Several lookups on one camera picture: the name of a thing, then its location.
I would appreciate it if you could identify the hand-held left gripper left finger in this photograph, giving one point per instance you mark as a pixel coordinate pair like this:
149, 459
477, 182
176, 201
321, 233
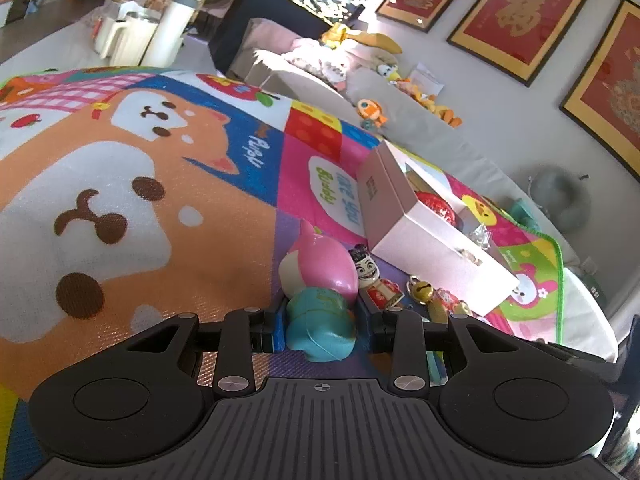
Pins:
278, 332

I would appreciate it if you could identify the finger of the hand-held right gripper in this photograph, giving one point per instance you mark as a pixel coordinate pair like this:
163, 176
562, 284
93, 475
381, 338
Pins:
575, 359

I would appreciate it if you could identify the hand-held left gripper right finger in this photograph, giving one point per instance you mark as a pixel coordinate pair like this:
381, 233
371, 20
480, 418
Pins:
364, 327

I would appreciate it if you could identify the teal squishy toy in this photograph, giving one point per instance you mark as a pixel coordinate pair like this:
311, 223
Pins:
320, 325

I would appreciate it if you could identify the pink cardboard box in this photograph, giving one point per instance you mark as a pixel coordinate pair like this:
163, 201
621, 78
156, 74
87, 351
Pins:
430, 255

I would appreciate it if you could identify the small figurine toy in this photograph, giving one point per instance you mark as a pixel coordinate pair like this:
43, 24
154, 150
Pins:
377, 285

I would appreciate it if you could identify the gold bell charm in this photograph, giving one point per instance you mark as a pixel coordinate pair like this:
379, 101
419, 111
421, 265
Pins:
421, 291

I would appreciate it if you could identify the pink squishy toy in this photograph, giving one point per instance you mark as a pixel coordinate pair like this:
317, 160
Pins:
320, 265

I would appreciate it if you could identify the red gold charm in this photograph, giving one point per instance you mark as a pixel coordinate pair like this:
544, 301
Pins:
450, 305

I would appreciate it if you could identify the red round item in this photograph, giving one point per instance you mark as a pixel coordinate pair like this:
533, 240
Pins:
434, 206

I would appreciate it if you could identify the teal cloth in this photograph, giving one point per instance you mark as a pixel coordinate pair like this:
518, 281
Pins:
525, 215

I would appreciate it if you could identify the grey neck pillow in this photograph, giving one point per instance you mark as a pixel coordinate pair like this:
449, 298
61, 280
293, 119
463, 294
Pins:
562, 197

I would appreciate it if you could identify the colourful cartoon play mat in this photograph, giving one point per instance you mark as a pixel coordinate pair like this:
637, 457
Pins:
150, 210

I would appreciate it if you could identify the orange fish plush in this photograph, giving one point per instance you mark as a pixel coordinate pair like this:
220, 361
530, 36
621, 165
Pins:
371, 112

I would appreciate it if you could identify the orange yellow plush pile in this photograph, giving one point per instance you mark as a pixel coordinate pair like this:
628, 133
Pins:
435, 105

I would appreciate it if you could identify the white yellow duck plush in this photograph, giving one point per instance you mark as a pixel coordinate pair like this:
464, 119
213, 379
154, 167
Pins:
387, 72

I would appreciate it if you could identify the pink floral cloth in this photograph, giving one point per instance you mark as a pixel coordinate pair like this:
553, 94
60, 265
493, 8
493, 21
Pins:
320, 62

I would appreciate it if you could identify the black tank cabinet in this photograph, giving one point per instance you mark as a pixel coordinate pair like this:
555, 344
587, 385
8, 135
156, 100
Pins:
250, 30

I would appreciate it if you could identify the white thermos bottle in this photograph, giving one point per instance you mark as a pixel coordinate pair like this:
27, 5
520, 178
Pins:
170, 30

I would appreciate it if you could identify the white container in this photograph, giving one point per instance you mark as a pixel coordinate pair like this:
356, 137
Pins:
142, 35

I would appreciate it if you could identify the white low table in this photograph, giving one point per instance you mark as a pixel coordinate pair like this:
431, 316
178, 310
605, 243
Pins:
50, 40

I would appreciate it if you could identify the white wall socket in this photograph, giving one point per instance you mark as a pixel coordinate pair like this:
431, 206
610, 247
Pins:
591, 265

